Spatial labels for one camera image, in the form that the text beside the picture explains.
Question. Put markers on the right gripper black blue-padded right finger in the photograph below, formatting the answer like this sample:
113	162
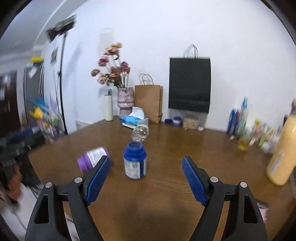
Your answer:
244	220

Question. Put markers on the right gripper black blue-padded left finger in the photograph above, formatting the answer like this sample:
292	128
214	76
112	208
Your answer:
48	221

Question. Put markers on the purple plastic jar white label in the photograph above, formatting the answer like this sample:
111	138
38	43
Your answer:
89	159

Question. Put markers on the blue plastic jar white label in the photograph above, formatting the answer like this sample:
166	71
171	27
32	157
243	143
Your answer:
135	160

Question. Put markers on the clear plastic jar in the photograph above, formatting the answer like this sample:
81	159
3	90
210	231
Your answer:
140	133

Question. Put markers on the person's hand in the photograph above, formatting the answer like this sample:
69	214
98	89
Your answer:
14	185

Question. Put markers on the glass of yellow liquid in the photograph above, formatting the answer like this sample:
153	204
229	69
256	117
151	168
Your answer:
244	141

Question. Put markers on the clear bottle blue label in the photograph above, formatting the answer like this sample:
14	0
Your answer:
243	115

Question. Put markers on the clear container of nuts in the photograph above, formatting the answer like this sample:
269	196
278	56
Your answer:
190	122

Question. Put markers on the blue snack package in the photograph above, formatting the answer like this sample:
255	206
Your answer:
232	121

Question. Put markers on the large yellow bottle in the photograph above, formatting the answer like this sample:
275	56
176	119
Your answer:
282	162

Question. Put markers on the purple white small jar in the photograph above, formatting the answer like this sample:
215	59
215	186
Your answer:
177	120

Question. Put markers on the blue jar lid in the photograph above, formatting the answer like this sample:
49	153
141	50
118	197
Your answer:
168	121

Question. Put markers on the blue tissue box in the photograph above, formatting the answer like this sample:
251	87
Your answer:
136	118

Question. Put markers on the white thermos bottle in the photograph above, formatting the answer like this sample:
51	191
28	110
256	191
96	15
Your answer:
108	106

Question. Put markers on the pink mottled ceramic vase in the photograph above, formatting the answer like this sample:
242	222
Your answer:
125	101

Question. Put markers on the brown paper bag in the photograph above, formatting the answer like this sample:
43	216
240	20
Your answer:
149	97

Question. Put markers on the black paper bag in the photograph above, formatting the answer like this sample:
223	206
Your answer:
190	82

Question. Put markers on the dried pink flower bouquet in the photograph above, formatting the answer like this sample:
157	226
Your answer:
112	71

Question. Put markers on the black light stand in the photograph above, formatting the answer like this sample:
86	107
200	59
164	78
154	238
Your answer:
61	29

